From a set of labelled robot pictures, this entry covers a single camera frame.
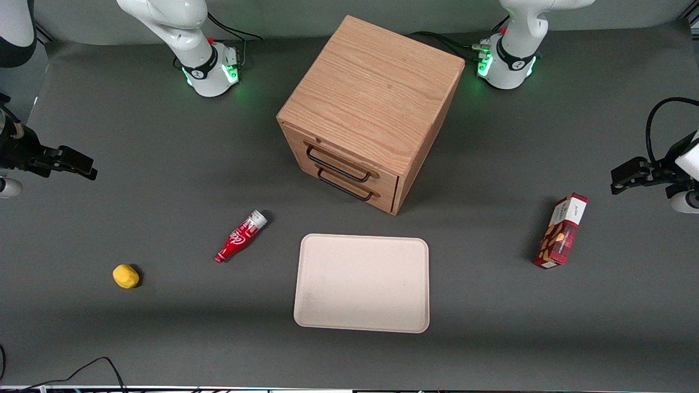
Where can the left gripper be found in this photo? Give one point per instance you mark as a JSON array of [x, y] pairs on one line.
[[667, 165]]

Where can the wooden drawer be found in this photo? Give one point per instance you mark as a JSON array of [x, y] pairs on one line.
[[349, 158], [377, 199]]

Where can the beige plastic tray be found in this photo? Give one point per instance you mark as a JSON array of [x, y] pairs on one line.
[[360, 284]]

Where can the yellow lemon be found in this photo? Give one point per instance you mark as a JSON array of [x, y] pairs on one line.
[[125, 276]]

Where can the wooden drawer cabinet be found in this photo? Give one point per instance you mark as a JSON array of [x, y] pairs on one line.
[[377, 87]]

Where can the red cola bottle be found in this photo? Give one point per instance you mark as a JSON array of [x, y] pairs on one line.
[[240, 237]]

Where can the red snack box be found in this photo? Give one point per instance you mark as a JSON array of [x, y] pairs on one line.
[[562, 232]]

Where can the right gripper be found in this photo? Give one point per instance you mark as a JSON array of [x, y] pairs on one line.
[[23, 151]]

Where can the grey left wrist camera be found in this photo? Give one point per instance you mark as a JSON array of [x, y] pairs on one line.
[[685, 201]]

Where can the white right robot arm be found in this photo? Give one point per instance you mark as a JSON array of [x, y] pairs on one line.
[[185, 22]]

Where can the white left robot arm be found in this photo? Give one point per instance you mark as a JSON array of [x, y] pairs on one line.
[[513, 49]]

